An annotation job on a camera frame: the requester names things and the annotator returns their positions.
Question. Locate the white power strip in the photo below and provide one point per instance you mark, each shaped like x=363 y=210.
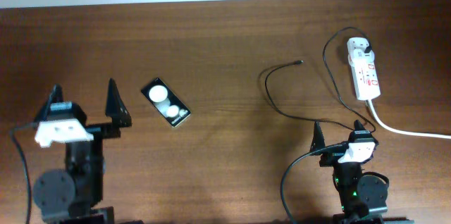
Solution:
x=363 y=69

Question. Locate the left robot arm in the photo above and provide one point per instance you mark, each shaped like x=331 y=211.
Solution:
x=70 y=195

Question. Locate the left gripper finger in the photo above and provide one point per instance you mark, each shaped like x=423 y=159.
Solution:
x=115 y=108
x=55 y=96

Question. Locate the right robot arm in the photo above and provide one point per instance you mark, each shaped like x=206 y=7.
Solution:
x=362 y=194

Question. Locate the black smartphone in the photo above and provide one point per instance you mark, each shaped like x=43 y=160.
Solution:
x=166 y=102

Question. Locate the black usb plug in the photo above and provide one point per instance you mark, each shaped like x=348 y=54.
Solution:
x=368 y=49

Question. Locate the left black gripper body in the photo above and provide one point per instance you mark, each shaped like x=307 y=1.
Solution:
x=106 y=132

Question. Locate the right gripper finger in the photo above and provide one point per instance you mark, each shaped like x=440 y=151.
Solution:
x=358 y=126
x=318 y=141

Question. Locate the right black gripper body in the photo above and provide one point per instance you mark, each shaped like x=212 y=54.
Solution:
x=331 y=157

